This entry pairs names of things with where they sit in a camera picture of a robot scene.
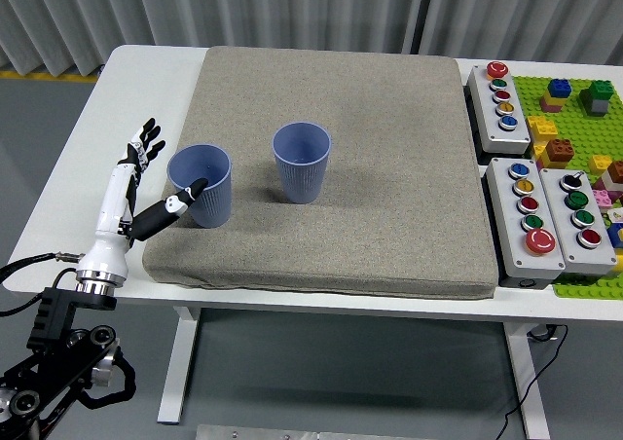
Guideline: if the green grey brick stack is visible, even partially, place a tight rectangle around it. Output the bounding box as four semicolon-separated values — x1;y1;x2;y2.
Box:
577;80;614;117

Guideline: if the brown orange yellow brick stack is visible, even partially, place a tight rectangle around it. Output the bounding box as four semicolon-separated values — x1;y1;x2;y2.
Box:
532;138;576;171

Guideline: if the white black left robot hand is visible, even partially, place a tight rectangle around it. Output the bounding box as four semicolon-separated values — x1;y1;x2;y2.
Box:
76;117;209;278

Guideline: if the grey pleated curtain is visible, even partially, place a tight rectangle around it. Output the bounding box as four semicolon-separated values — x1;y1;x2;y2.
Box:
0;0;623;77

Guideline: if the green studded baseplate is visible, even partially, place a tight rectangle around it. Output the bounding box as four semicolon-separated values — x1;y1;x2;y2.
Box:
511;74;623;301

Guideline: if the grey box with selector knob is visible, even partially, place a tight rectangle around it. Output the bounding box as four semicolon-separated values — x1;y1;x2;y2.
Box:
538;167;618;275

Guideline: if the grey five-button control box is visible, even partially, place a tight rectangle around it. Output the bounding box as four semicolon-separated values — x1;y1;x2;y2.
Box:
485;157;568;280
466;60;532;156

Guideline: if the black floor cable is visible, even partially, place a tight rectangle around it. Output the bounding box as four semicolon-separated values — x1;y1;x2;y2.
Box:
495;323;569;440

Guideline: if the blue ribbed plastic cup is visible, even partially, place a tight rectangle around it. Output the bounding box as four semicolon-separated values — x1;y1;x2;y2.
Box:
271;121;333;205
166;143;233;230

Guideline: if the yellow floor tape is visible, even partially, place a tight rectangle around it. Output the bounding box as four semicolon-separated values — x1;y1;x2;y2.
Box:
0;68;101;82

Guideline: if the blue yellow purple brick stack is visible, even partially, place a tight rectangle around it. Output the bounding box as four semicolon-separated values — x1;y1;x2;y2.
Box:
538;78;574;114

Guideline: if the grey-brown fabric mat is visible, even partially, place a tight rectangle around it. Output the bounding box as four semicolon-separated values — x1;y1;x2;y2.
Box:
142;45;500;301

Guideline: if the white table leg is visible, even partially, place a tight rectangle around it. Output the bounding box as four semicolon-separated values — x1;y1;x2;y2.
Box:
156;307;202;425
503;321;551;440

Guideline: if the brown white pink brick stack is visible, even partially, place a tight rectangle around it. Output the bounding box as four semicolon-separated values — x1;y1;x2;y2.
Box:
596;160;623;202

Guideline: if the large yellow brick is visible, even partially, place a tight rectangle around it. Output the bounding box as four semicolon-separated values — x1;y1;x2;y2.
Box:
527;115;558;144

